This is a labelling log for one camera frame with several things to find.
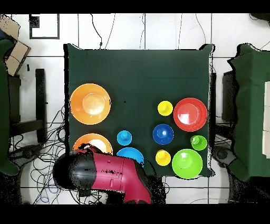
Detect red plastic bowl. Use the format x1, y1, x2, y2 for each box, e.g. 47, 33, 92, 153
173, 97, 208, 132

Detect tangle of floor cables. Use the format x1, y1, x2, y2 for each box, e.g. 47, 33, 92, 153
9, 105, 106, 204

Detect dark green tablecloth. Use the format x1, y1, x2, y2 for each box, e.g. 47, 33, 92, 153
63, 43, 215, 178

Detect black square floor frame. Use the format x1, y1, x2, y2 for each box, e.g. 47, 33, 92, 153
29, 13, 60, 40

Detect black equipment base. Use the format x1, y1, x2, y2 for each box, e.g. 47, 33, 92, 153
9, 144, 44, 162
211, 145, 236, 169

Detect white box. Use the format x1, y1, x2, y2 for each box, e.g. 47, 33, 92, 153
262, 81, 270, 159

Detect yellow plastic cup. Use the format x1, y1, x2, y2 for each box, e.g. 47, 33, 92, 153
157, 100, 174, 117
155, 149, 171, 166

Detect green plastic bowl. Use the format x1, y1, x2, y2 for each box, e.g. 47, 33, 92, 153
171, 148, 204, 180

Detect brown cardboard box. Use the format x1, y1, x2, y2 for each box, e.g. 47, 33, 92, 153
0, 14, 21, 40
4, 41, 32, 77

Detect green plastic cup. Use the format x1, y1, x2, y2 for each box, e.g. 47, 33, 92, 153
190, 135, 208, 151

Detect light blue plastic cup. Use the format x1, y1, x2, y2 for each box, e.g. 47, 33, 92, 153
117, 130, 133, 146

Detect green cloth covered table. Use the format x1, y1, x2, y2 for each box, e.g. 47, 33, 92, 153
0, 39, 20, 176
227, 43, 270, 182

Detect light blue plastic bowl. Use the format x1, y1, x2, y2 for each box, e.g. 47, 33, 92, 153
116, 147, 145, 167

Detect orange plastic bowl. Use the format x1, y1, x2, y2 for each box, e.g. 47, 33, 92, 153
72, 133, 113, 156
70, 83, 112, 125

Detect dark blue plastic bowl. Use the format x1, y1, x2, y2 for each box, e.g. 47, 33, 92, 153
152, 124, 175, 146

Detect black stand frame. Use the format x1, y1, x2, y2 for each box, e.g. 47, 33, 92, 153
8, 68, 47, 144

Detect black box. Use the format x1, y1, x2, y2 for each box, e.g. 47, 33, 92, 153
221, 70, 239, 123

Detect black cable with plug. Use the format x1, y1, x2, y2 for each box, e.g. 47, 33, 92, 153
90, 13, 103, 50

